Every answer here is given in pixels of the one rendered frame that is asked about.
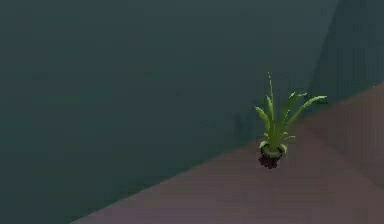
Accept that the green house plant in pot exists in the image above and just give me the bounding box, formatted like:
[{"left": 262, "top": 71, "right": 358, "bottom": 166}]
[{"left": 253, "top": 71, "right": 328, "bottom": 170}]

